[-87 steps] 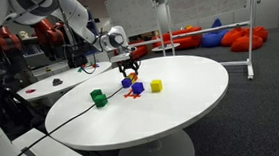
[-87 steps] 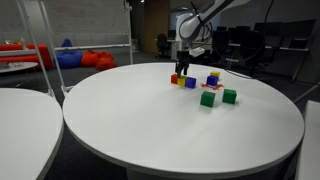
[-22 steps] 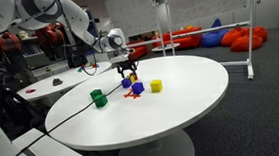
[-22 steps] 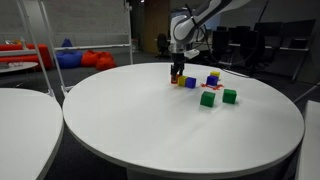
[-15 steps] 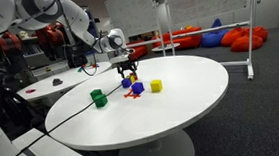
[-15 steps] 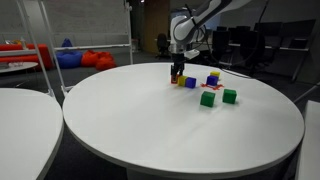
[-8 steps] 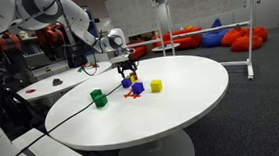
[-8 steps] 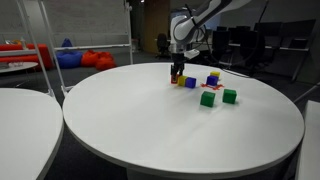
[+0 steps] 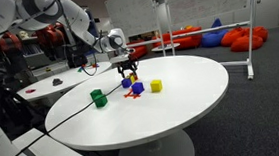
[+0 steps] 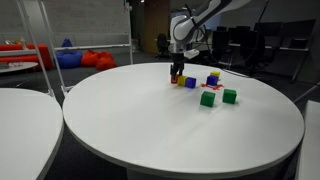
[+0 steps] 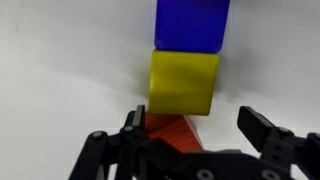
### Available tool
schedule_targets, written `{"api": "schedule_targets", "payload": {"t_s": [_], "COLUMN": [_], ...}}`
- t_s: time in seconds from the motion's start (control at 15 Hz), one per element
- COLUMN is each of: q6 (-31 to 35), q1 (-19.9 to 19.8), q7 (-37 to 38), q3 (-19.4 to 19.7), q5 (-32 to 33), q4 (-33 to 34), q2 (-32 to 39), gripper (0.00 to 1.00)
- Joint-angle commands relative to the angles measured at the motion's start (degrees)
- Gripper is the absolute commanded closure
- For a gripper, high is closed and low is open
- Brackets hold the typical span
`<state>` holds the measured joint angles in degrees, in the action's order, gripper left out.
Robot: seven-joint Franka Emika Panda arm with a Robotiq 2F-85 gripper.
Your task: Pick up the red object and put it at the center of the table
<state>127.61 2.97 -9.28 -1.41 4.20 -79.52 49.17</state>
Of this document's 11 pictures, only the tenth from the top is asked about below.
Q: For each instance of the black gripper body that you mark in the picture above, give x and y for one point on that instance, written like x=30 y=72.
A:
x=178 y=59

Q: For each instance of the red cube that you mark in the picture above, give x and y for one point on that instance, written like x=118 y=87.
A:
x=175 y=81

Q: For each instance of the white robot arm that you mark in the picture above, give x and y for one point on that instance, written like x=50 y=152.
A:
x=180 y=31

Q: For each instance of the yellow cube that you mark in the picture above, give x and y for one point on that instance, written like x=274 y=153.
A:
x=215 y=73
x=182 y=81

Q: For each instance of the blue cube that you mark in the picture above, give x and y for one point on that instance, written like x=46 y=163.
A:
x=190 y=83
x=212 y=80

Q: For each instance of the red tape cross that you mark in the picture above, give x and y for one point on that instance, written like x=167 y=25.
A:
x=216 y=87

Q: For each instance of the green cube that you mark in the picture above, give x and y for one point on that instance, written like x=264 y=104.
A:
x=207 y=99
x=229 y=96

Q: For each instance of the brown wooden pillar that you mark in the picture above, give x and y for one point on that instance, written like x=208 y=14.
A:
x=156 y=23

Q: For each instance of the orange bean bag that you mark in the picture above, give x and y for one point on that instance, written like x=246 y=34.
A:
x=89 y=59
x=106 y=62

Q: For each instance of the whiteboard on white stand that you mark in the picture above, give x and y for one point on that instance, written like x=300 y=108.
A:
x=86 y=20
x=8 y=16

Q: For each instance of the blue bean bag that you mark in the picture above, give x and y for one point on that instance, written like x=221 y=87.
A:
x=68 y=59

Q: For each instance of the grey desk with metal legs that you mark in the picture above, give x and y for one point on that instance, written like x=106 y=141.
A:
x=293 y=49

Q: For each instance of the black partition screen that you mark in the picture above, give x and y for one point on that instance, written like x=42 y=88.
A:
x=300 y=30

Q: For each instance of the red sofa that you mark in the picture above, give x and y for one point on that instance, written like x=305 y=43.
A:
x=46 y=56

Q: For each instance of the grey slanted metal bar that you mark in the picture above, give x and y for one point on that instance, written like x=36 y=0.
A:
x=308 y=92

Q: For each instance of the clear plastic bottle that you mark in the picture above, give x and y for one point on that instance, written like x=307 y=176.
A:
x=23 y=43

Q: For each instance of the small round white table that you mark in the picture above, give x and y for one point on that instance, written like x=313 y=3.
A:
x=20 y=66

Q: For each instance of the white round side table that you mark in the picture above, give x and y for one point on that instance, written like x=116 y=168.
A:
x=23 y=133

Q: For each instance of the light grey wrist camera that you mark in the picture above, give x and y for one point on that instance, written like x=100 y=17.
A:
x=192 y=54

